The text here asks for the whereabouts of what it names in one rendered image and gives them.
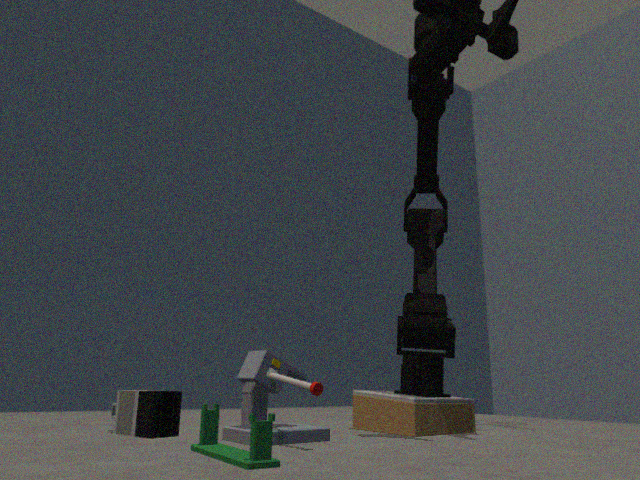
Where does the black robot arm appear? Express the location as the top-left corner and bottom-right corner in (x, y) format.
(395, 13), (456, 397)

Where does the grey tapered pin with red cap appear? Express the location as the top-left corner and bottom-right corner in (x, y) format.
(266, 371), (323, 396)

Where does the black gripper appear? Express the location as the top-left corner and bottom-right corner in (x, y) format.
(413, 0), (518, 64)

